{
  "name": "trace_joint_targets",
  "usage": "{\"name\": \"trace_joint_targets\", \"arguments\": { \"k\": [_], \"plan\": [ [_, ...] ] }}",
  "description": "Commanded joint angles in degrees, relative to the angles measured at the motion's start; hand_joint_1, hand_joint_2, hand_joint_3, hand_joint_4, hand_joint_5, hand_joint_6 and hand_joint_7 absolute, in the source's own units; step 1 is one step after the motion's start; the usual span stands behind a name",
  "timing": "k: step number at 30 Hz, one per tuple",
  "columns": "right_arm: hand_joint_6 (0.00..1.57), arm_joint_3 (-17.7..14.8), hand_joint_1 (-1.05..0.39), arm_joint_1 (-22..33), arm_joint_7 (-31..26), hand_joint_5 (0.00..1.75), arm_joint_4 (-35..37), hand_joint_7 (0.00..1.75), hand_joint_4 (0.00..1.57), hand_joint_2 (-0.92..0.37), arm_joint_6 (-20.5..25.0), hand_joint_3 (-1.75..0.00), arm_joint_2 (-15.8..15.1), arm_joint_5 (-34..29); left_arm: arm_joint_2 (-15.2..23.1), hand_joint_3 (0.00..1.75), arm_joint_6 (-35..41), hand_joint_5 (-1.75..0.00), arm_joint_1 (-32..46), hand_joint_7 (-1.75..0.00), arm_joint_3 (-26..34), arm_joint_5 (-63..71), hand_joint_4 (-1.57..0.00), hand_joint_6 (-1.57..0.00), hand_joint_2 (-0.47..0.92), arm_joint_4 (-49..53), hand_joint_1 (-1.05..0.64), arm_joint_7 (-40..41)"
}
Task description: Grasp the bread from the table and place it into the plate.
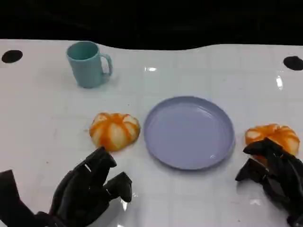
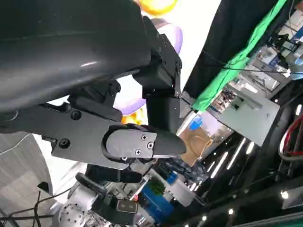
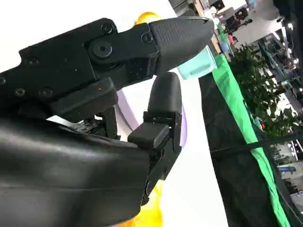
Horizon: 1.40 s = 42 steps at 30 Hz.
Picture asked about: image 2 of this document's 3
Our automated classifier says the red cable bundle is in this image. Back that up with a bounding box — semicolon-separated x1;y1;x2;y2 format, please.
277;117;303;163

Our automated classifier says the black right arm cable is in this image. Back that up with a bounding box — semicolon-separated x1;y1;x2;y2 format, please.
0;182;73;227

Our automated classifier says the brown paper bag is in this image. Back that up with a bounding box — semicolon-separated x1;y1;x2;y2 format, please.
176;127;214;167

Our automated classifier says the thin black background cable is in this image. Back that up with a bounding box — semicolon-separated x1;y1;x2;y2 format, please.
201;50;292;73

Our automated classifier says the green cloth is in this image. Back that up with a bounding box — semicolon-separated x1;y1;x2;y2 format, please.
191;0;288;114

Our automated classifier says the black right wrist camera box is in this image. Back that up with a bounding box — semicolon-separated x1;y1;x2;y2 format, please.
91;191;139;226

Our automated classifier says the grey fabric panel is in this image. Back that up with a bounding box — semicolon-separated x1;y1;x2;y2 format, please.
0;131;53;227

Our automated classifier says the lilac plate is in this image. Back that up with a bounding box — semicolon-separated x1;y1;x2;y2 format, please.
116;17;184;116

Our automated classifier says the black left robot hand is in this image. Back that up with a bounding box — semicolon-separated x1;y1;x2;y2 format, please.
0;0;187;171

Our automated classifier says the orange white toy bread roll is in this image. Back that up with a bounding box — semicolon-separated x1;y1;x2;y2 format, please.
135;0;178;15
121;107;149;126

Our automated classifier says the black backdrop cloth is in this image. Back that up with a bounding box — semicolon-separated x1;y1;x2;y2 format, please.
183;0;282;101

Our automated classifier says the white cabinet box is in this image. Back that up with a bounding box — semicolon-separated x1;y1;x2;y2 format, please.
205;89;281;148

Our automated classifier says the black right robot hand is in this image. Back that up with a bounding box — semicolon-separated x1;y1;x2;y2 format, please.
75;163;143;197

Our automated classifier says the blue sign board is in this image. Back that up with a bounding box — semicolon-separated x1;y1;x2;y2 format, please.
139;177;183;222

